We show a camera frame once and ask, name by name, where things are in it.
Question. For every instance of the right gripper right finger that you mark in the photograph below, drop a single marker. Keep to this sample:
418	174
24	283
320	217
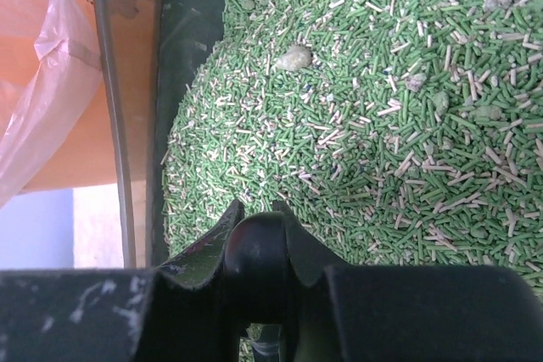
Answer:
342	312

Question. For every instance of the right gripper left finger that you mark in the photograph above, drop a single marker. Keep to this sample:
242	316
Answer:
174	312

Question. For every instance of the black litter scoop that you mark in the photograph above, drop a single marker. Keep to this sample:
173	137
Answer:
259	284

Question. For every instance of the dark litter box tray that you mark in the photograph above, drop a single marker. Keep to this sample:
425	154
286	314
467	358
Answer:
413	138

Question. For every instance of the pink bag-lined trash bin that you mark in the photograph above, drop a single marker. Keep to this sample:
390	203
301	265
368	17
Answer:
78	84

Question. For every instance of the pale litter clump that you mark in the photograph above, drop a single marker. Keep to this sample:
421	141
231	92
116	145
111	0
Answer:
296	58

